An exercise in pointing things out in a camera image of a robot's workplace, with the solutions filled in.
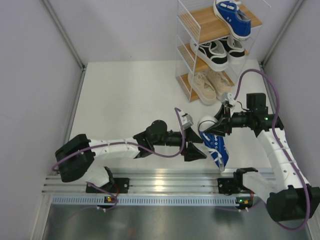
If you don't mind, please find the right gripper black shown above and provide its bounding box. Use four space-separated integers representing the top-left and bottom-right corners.
203 105 253 137

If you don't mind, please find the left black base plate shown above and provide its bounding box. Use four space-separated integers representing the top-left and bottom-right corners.
85 177 130 194

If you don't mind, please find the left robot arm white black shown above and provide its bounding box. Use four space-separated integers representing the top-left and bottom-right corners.
55 120 207 193

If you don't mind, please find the blue canvas sneaker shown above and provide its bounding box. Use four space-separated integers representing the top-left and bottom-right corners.
213 0 252 40
197 115 229 172

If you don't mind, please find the right aluminium frame post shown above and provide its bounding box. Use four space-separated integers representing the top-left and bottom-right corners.
260 0 306 69

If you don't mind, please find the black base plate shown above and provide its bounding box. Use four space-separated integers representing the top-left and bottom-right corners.
85 177 130 194
217 177 250 196

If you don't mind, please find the white wire wooden shoe shelf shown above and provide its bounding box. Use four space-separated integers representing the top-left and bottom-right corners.
175 0 271 102

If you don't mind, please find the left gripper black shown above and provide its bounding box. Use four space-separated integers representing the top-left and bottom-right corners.
153 127 207 162

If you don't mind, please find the black white sneaker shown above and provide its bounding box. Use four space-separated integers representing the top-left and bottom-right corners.
189 38 229 72
219 35 246 65

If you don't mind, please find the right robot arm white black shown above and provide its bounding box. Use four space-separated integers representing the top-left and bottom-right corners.
197 93 320 222

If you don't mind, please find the beige lace sneaker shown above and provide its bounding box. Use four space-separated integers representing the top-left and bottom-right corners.
187 71 217 106
206 69 231 99

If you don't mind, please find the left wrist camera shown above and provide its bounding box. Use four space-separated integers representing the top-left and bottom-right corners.
180 113 194 130

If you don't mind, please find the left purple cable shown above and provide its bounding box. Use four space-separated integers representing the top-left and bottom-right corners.
51 107 188 210

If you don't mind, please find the perforated cable duct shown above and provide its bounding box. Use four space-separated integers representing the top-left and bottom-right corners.
51 195 251 207

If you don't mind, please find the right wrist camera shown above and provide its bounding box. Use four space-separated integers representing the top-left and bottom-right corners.
220 92 237 108

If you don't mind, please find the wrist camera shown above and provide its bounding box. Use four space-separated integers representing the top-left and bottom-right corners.
220 92 237 108
180 113 194 130

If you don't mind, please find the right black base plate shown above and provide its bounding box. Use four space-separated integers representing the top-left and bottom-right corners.
217 177 250 196

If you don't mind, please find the left aluminium frame post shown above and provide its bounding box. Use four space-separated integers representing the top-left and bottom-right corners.
40 0 86 71

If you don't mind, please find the aluminium frame post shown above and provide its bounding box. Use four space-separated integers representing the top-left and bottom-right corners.
260 0 306 69
40 0 86 71

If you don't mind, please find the aluminium mounting rail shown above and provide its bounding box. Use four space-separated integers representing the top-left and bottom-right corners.
42 167 312 195

